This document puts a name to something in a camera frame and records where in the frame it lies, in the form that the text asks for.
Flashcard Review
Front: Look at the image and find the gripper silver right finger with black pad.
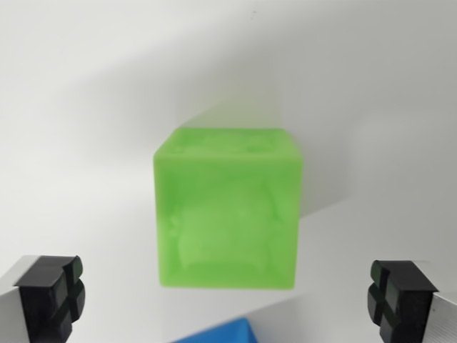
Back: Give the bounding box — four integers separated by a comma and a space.
366, 259, 457, 343

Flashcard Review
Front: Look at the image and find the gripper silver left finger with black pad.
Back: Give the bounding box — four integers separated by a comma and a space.
0, 254, 86, 343

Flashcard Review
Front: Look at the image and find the green cube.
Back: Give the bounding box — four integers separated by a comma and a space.
152, 126, 304, 290

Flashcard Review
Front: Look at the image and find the blue cube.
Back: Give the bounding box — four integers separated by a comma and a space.
170, 317, 258, 343

